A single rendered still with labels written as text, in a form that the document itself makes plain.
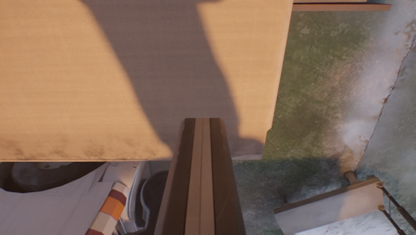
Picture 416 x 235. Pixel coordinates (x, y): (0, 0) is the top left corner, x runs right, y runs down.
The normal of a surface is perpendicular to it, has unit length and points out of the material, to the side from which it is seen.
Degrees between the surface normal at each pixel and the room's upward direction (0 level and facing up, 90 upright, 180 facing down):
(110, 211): 86
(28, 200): 90
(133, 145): 0
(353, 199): 0
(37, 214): 90
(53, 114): 0
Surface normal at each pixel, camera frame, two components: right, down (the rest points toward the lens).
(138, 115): 0.01, 0.51
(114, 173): -0.01, -0.77
